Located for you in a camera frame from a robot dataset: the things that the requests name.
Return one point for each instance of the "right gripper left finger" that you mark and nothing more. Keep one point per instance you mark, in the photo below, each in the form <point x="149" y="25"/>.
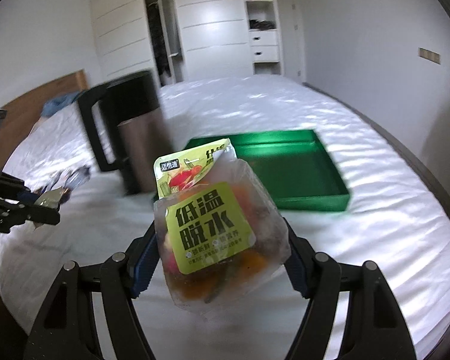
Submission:
<point x="65" y="327"/>

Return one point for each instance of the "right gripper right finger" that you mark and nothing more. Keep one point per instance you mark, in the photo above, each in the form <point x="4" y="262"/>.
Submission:
<point x="374" y="327"/>

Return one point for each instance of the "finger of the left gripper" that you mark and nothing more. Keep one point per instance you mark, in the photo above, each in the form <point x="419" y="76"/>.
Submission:
<point x="19" y="213"/>

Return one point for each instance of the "light blue snack packet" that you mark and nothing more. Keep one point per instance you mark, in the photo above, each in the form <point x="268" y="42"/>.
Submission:
<point x="59" y="188"/>

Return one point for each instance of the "dried vegetable snack bag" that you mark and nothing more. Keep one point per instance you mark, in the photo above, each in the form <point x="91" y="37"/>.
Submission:
<point x="219" y="241"/>

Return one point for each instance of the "wooden headboard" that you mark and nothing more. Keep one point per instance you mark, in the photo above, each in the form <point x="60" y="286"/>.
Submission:
<point x="24" y="111"/>

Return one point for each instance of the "blue cloth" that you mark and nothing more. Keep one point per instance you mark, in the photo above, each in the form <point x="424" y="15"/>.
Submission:
<point x="52" y="106"/>

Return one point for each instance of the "green tray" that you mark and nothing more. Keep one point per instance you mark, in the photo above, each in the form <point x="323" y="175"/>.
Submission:
<point x="293" y="166"/>

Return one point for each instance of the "white wardrobe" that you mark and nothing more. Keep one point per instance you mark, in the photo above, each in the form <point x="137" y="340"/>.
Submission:
<point x="198" y="39"/>

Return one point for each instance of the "wall switch plate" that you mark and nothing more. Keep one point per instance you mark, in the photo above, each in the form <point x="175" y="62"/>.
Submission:
<point x="429" y="55"/>

